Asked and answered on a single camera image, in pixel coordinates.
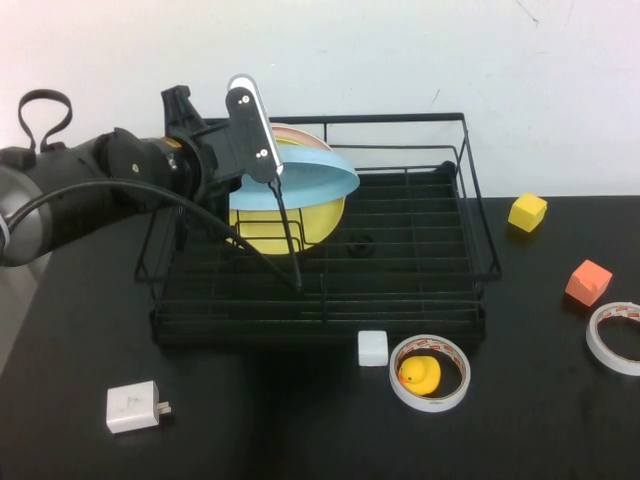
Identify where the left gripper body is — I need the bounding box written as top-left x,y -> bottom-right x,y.
159,85 -> 246,204

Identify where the light blue plate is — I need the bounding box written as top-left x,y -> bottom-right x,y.
228,144 -> 361,211

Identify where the pink plate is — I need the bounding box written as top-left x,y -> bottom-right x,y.
269,123 -> 334,154

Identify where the yellow plate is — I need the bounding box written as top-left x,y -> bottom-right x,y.
227,197 -> 346,256

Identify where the white cube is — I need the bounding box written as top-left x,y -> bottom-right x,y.
357,329 -> 390,368

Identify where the white power adapter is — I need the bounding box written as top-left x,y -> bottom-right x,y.
105,380 -> 175,435

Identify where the yellow rubber duck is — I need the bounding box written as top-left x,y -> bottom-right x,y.
397,355 -> 443,397

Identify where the yellow cube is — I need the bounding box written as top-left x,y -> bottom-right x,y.
507,193 -> 549,234

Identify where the white tape roll around duck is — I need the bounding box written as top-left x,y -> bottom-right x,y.
389,334 -> 472,413

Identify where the orange cube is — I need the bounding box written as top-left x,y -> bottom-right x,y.
564,259 -> 614,307

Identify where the white tape roll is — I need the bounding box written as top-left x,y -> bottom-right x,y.
585,301 -> 640,377

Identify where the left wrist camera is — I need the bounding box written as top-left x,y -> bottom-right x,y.
224,73 -> 286,185

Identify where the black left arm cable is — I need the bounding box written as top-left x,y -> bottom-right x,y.
0,178 -> 304,291

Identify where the black wire dish rack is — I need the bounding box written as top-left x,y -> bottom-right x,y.
133,112 -> 503,331

